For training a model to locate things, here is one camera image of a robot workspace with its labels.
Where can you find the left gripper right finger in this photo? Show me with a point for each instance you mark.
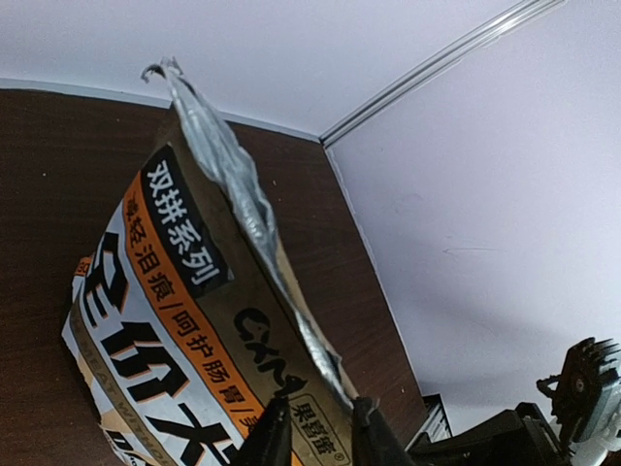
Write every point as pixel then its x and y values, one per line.
pixel 372 441

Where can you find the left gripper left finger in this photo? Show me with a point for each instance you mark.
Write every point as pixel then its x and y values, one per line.
pixel 270 441

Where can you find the brown dog food bag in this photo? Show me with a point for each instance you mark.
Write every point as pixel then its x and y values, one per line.
pixel 187 320

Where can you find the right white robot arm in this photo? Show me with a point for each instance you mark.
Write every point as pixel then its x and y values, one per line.
pixel 584 430

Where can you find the right aluminium frame post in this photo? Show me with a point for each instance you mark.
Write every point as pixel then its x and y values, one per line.
pixel 432 67

